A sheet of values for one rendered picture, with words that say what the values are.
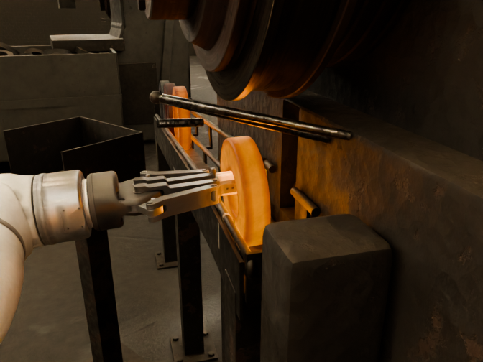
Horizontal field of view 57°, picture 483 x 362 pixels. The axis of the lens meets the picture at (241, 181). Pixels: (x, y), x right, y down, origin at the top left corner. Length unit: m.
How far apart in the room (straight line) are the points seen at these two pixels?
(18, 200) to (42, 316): 1.19
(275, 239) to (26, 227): 0.30
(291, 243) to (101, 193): 0.27
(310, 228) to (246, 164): 0.18
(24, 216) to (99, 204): 0.08
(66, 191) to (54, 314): 1.20
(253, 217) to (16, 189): 0.28
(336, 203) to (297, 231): 0.11
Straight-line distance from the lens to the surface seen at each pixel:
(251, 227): 0.57
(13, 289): 0.49
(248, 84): 0.46
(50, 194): 0.57
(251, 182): 0.55
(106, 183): 0.58
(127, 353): 1.50
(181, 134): 1.24
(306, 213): 0.56
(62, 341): 1.61
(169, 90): 1.44
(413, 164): 0.39
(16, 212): 0.56
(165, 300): 1.70
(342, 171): 0.49
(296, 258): 0.37
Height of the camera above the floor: 0.99
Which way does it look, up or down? 21 degrees down
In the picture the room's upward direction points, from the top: straight up
